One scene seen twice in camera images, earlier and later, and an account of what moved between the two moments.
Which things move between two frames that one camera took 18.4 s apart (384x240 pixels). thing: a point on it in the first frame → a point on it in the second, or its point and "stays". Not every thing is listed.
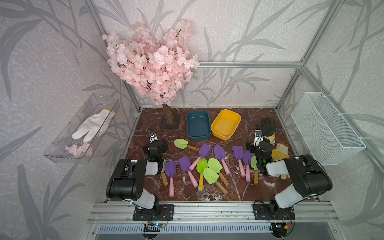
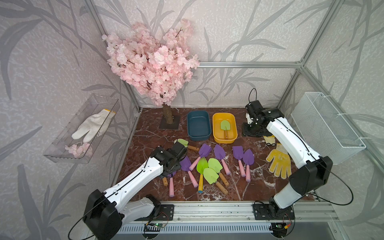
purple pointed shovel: (247, 158) stays
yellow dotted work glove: (280, 152) stays
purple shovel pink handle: (170, 169) stays
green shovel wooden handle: (254, 165) → (225, 125)
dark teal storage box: (198, 123) stays
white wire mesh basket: (332, 141) stays
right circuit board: (279, 226) stays
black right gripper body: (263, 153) → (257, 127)
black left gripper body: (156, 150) → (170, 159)
